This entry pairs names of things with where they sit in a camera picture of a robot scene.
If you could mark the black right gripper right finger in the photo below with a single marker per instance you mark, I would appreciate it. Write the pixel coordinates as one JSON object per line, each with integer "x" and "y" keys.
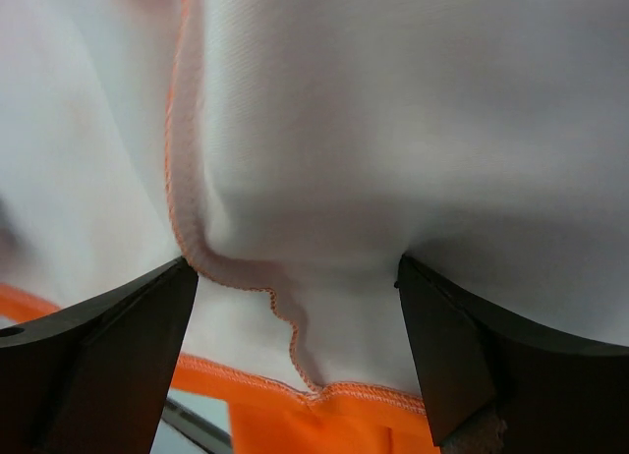
{"x": 493, "y": 381}

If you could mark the orange jacket with pink lining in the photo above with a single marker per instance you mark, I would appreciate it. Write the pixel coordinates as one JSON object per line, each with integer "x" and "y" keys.
{"x": 292, "y": 151}

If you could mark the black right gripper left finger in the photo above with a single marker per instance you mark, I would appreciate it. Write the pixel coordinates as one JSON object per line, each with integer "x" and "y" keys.
{"x": 93, "y": 378}

